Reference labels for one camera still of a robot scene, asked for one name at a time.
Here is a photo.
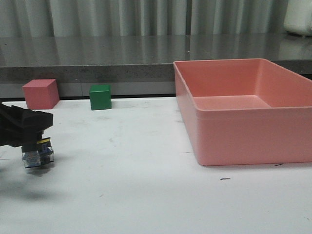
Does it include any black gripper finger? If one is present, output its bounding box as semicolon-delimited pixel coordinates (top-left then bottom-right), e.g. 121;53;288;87
0;104;53;152

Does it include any yellow mushroom push button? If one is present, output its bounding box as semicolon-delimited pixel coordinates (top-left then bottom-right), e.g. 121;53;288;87
21;137;54;168

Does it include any pink cube block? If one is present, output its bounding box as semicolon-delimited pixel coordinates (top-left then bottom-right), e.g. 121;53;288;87
22;79;59;110

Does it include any green cube block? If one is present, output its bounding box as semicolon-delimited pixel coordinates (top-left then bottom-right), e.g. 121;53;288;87
89;84;112;110

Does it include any grey curtain backdrop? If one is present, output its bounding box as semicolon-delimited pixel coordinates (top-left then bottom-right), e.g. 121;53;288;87
0;0;288;38

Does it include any grey stone counter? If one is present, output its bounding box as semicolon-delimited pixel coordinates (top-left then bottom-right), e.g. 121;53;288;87
0;33;312;99

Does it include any pink plastic bin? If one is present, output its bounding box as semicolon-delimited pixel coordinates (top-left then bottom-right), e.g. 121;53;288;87
174;58;312;166

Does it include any white appliance on counter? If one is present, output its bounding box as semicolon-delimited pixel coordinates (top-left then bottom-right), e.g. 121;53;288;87
283;0;312;36

